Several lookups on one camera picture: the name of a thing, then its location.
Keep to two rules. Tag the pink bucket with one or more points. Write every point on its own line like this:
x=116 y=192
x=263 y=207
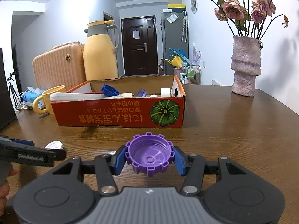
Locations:
x=176 y=71

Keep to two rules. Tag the purple feather decoration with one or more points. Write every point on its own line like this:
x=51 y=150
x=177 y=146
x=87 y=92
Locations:
x=197 y=53

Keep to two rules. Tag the white tape roll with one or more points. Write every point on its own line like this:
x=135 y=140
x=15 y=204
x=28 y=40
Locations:
x=166 y=92

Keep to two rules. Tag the white ribbed bottle cap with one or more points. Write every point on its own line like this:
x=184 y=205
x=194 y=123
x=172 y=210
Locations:
x=54 y=145

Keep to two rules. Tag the black monitor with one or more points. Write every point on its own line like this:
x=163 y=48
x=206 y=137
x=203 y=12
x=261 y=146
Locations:
x=5 y=98

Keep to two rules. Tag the small white box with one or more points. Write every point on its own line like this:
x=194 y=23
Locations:
x=126 y=95

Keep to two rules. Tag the purple notched bottle cap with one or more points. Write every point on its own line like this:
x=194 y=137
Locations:
x=149 y=154

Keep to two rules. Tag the dried rose bouquet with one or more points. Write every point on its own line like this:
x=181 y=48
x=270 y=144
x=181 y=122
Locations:
x=233 y=7

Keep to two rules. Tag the wall poster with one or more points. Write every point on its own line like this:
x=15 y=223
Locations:
x=194 y=4

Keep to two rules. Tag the grey refrigerator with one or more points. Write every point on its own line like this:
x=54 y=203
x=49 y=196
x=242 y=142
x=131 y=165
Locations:
x=172 y=39

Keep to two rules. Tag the yellow thermos jug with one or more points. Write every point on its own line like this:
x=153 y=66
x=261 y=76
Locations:
x=100 y=58

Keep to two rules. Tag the clear plastic bag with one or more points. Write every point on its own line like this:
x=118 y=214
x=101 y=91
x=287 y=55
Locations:
x=172 y=17

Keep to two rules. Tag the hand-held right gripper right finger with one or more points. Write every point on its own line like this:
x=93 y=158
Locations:
x=179 y=162

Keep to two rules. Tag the pink textured vase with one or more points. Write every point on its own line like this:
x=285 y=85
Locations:
x=245 y=67

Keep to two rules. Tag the white folded umbrella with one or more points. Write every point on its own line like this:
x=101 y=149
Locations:
x=185 y=25

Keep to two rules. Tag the blue notched bottle cap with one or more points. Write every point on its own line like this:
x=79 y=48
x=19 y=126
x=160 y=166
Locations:
x=108 y=89

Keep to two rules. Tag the blue tissue pack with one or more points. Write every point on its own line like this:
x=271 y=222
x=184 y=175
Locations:
x=31 y=95

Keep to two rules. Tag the dark brown door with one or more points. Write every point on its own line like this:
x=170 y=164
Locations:
x=140 y=51

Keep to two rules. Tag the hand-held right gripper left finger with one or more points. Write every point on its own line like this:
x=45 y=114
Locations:
x=119 y=161

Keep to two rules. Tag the orange cardboard box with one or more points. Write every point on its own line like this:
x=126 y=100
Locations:
x=105 y=116

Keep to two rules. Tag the pink ribbed suitcase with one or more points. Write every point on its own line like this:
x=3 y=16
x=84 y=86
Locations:
x=58 y=70

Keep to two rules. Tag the small white jar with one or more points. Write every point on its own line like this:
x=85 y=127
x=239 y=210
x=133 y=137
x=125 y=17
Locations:
x=153 y=96

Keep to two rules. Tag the person's left hand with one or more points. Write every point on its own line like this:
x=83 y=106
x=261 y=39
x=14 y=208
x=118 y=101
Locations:
x=3 y=198

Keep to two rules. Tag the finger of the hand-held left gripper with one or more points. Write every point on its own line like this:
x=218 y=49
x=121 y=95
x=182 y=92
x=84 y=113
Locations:
x=23 y=142
x=57 y=155

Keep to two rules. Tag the black tripod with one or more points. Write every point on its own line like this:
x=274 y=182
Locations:
x=11 y=78

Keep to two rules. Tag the yellow ceramic mug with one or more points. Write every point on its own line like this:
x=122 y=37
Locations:
x=46 y=98

